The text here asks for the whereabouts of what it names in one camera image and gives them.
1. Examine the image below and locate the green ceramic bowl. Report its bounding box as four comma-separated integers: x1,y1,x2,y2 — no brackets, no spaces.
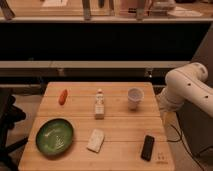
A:
35,118,74,156

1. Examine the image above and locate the orange carrot toy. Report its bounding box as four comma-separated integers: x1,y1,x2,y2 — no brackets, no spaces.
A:
58,89,68,105

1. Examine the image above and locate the white sponge block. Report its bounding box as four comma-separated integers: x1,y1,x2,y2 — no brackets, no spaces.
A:
87,129,105,153

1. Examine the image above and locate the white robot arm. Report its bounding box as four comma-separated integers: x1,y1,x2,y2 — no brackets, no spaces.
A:
156,62,213,117

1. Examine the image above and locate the black floor cable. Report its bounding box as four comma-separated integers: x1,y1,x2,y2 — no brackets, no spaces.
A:
165,122,203,171

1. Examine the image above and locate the white paper cup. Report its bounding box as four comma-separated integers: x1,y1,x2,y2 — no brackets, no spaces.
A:
127,87,144,110

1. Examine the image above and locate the small white bottle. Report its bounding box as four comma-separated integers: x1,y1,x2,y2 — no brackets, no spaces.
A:
95,89,104,119

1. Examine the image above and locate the black office chair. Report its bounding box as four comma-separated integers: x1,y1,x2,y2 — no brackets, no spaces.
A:
0,88,28,171

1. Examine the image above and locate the black eraser block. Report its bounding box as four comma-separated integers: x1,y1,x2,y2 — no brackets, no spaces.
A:
141,135,155,161

